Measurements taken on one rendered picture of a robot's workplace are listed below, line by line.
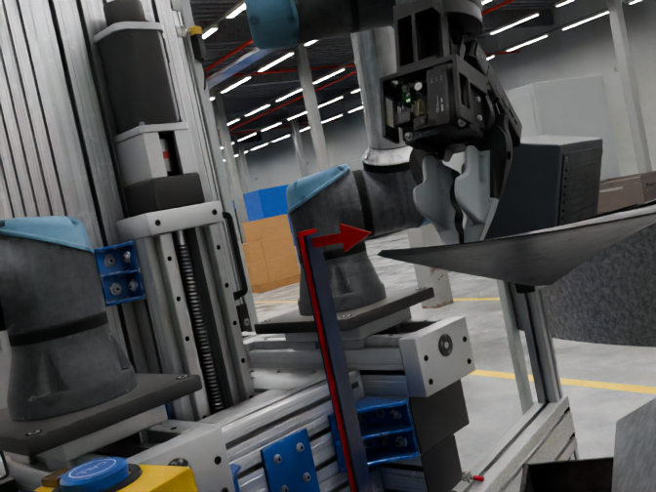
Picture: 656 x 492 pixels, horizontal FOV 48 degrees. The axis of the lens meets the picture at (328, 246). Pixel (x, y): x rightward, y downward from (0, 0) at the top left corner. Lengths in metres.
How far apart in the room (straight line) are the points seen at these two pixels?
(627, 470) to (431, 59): 0.34
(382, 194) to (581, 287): 1.61
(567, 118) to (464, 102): 10.19
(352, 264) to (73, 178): 0.45
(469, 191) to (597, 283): 2.09
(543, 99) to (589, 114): 0.95
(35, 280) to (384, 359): 0.53
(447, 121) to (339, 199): 0.63
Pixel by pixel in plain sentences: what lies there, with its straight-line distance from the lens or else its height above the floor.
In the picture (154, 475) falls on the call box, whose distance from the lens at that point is 0.48.
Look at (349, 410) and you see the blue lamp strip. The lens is 0.66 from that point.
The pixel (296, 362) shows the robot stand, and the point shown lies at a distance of 1.29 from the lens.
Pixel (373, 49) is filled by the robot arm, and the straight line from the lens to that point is 1.17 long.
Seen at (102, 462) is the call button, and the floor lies 1.08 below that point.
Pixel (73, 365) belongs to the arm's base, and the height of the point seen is 1.09.
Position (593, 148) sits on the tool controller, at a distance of 1.31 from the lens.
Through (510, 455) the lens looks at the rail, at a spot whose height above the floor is 0.86.
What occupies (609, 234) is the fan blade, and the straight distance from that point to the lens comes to 0.63.
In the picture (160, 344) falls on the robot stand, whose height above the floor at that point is 1.06.
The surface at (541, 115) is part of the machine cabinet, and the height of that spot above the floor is 1.80.
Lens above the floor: 1.21
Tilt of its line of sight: 3 degrees down
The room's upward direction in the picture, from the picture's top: 12 degrees counter-clockwise
